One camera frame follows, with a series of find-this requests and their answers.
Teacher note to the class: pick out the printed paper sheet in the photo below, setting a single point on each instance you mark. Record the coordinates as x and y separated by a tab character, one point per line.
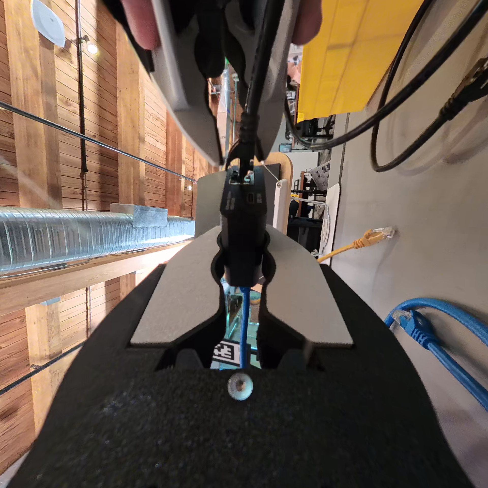
320	175

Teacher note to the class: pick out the silver ventilation duct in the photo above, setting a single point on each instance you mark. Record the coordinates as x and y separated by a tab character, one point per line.
76	236

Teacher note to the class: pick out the yellow plastic bin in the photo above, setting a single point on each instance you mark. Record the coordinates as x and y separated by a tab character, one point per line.
343	57

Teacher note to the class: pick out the white bar bracket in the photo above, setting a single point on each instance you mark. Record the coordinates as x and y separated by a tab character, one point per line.
281	209

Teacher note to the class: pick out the black ethernet adapter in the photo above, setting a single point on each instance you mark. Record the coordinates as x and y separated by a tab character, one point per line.
244	228

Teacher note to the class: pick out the white ceiling access point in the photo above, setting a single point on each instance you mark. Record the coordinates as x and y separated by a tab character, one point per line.
47	19

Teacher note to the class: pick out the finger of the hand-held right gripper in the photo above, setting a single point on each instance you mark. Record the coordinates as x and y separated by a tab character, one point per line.
276	76
179	84

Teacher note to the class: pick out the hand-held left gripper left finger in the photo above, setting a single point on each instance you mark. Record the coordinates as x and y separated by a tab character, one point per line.
179	301

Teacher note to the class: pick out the black ceiling pipe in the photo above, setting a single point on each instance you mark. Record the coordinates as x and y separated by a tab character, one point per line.
82	95

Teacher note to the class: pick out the wood-edged black board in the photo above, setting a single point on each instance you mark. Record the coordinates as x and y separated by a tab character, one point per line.
207	202

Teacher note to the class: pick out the person's right hand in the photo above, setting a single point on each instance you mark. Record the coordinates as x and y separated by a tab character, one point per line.
141	23

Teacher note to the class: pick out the black white tag sign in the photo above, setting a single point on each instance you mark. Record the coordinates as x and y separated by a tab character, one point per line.
225	354

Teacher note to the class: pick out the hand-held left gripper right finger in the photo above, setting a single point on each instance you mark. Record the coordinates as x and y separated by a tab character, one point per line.
305	301

